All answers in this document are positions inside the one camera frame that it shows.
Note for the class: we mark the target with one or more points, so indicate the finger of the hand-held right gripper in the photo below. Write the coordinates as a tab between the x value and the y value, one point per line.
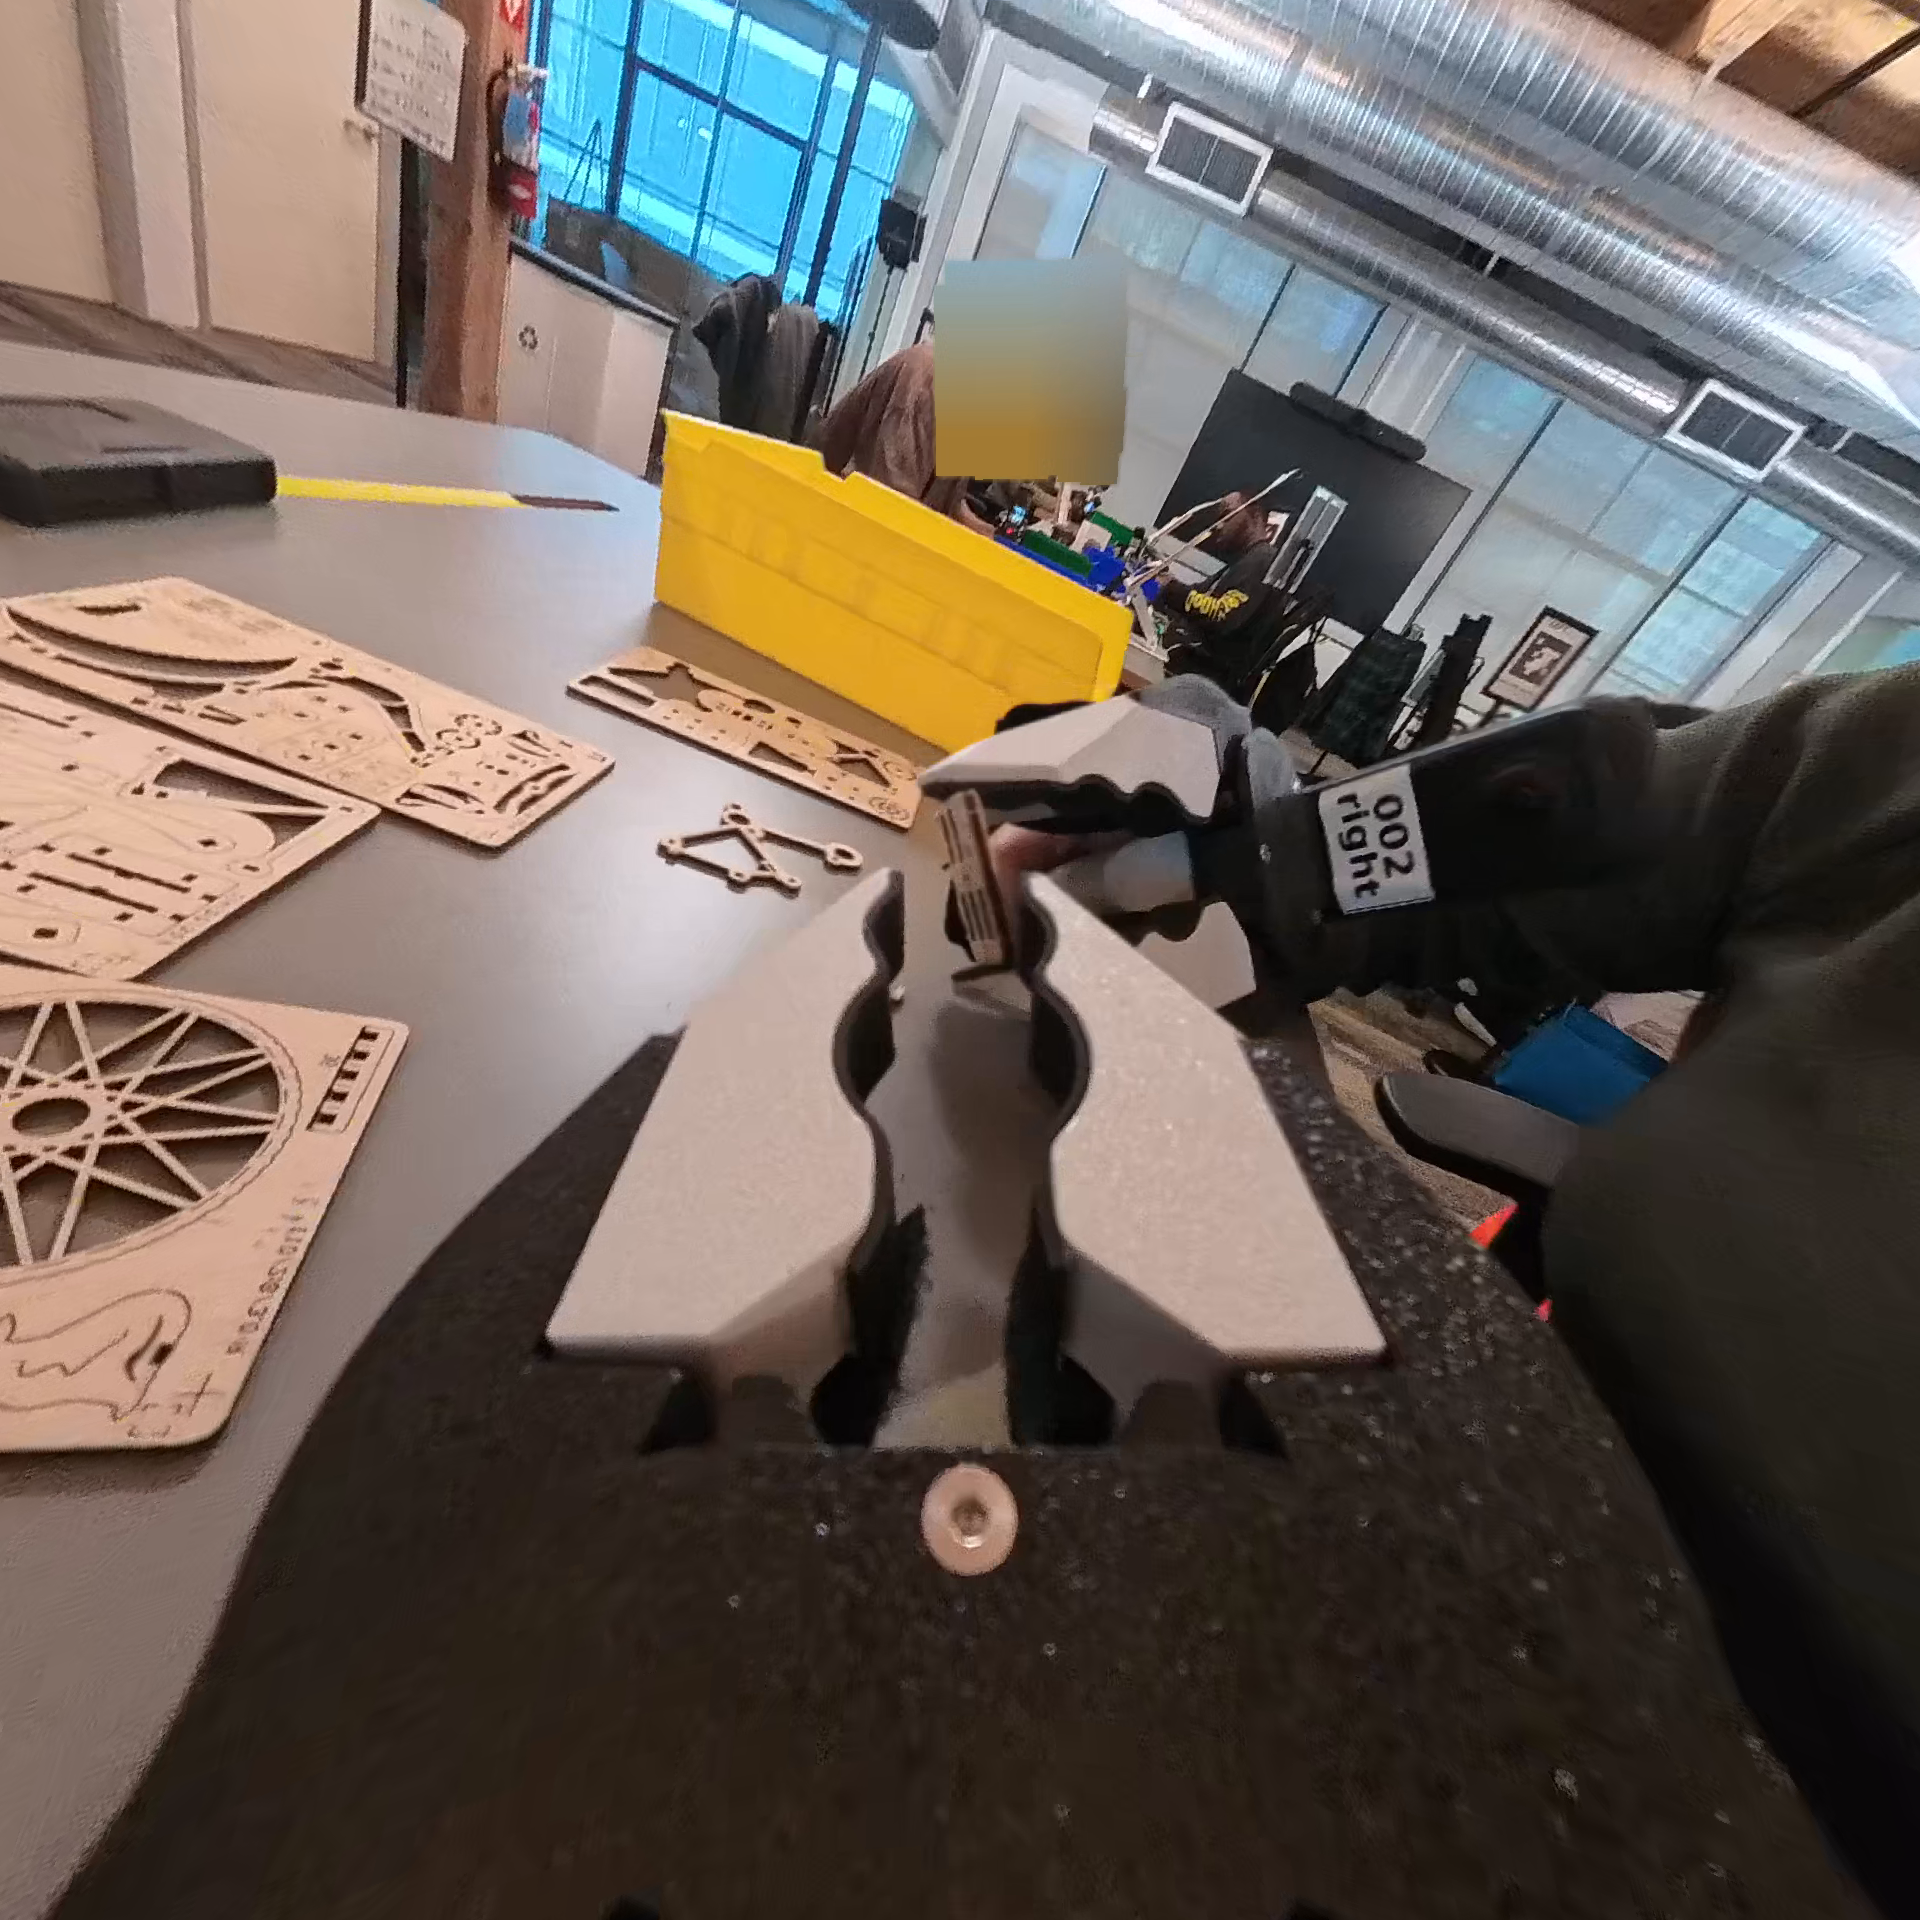
1080	743
1146	868

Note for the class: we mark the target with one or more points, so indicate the white vent grille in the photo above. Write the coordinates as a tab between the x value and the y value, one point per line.
1206	158
1733	428

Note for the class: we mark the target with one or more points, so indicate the black office chair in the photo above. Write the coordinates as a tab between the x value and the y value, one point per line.
1470	1118

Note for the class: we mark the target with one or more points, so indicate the framed picture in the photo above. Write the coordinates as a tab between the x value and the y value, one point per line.
1542	660

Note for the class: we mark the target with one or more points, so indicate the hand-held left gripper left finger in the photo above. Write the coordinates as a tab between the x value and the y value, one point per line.
722	1201

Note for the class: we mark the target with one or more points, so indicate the star-cutout wooden parts sheet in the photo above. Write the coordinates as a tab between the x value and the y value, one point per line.
600	683

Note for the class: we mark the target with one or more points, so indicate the yellow tape strip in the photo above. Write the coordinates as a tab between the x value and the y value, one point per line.
389	488

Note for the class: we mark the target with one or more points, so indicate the small slotted wooden part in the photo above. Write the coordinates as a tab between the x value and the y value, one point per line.
976	854

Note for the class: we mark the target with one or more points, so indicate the dark jacket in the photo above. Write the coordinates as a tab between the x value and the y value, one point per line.
757	361

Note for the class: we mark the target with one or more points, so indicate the large silver ceiling duct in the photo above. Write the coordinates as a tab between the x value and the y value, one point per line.
1500	136

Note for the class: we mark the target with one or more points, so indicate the narrow silver ceiling duct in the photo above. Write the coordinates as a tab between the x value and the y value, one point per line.
1442	307

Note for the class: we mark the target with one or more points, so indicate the white paper notice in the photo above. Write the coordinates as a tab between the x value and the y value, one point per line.
412	74

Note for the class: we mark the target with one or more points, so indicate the wheel-pattern wooden parts sheet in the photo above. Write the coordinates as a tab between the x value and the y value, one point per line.
247	1274

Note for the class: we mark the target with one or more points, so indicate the person's torso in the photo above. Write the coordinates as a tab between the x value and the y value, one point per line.
1770	1350

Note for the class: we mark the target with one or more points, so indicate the slotted wooden parts sheet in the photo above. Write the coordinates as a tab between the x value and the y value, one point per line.
323	818

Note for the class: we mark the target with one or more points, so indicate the yellow plastic bin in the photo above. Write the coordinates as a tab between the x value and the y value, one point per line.
842	600

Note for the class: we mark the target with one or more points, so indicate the black case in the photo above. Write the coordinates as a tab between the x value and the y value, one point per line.
120	463

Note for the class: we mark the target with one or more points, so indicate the arc-pattern wooden parts sheet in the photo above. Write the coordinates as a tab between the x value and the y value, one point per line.
579	777

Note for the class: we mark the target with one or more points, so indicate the plaid cloth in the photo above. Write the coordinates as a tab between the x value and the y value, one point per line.
1363	698

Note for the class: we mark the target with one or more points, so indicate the black flat screen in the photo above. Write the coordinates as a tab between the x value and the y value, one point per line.
1349	494

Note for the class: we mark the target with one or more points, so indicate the person's right hand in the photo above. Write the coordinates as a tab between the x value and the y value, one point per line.
1039	851

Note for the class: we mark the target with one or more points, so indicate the red fire extinguisher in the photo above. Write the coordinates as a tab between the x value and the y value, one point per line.
519	150

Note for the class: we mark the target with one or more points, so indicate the triangular wooden frame part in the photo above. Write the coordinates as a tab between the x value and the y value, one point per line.
792	836

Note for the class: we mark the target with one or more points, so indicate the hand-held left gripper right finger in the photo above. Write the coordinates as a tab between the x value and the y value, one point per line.
1200	1201

